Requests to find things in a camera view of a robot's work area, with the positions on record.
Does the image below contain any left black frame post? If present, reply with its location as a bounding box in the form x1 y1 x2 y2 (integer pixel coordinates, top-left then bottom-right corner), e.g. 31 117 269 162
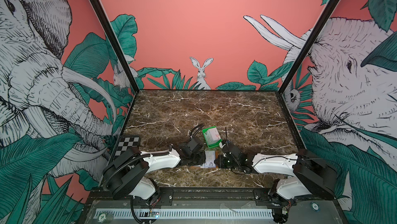
89 0 140 94

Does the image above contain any black white checkerboard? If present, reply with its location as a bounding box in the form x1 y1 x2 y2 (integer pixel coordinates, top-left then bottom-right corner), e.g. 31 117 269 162
113 135 141 159

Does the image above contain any brown leather card holder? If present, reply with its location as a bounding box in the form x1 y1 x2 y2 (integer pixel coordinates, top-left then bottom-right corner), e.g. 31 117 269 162
192 150 218 169

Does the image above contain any black frame post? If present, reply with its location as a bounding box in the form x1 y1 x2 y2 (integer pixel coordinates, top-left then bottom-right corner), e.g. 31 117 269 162
89 0 140 94
278 0 340 95

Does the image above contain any left camera black cable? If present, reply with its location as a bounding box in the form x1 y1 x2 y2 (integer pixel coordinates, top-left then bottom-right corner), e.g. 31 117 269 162
189 123 205 139

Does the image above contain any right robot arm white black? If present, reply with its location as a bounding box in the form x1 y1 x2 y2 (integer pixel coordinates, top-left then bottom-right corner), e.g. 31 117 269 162
214 142 337 205

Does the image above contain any right black frame post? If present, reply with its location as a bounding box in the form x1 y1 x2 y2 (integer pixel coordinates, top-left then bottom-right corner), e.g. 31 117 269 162
278 0 340 95

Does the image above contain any stack of credit cards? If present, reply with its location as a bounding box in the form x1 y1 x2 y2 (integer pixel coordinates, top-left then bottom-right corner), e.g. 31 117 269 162
206 127 221 145

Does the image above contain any white slotted cable duct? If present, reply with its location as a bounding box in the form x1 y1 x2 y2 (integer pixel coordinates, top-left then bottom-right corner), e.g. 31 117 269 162
93 208 273 221

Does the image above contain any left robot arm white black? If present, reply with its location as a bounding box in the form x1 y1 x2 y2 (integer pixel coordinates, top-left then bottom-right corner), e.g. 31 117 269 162
102 137 205 205

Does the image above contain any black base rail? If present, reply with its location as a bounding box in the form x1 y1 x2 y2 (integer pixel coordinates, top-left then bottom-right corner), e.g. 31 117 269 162
89 186 336 207

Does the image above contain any green plastic tray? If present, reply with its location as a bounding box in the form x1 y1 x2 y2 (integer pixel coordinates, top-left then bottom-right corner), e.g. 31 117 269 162
202 126 222 149

